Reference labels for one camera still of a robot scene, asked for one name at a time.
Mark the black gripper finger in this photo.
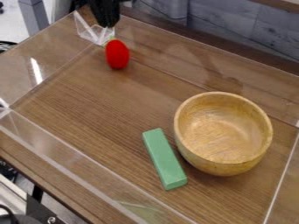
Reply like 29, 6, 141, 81
89, 0, 108, 27
107, 0, 120, 27

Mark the red plush strawberry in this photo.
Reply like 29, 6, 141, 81
105, 38, 129, 69

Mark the grey table leg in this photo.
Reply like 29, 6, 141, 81
17, 0, 49, 36

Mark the wooden bowl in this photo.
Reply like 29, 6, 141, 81
172, 92, 274, 177

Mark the green rectangular block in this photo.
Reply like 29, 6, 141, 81
143, 129, 188, 191

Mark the black clamp device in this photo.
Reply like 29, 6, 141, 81
0, 204, 68, 224

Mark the clear acrylic enclosure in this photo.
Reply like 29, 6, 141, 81
0, 10, 299, 224

